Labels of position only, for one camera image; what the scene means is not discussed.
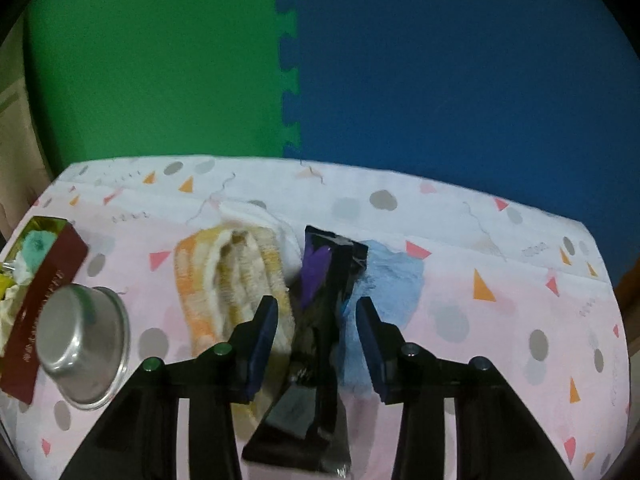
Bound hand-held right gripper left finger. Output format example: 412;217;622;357
59;295;280;480

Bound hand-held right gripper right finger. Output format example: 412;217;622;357
354;296;576;480

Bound black purple snack packet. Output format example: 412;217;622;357
241;225;370;476

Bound blue fluffy towel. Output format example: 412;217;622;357
337;240;426;401

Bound orange striped towel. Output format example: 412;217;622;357
173;225;296;421

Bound white towel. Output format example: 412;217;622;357
215;200;303;281

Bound gold tin box red sides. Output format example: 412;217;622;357
0;215;90;405

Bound green fluffy scrunchie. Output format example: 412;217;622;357
19;230;61;266

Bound cream yellow plush item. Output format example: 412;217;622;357
0;270;32;346

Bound pink patterned tablecloth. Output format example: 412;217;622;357
0;154;628;480

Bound steel bowl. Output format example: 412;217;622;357
36;282;132;411

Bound blue foam mat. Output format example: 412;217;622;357
277;0;640;291

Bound green foam mat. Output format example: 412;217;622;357
22;0;301;181

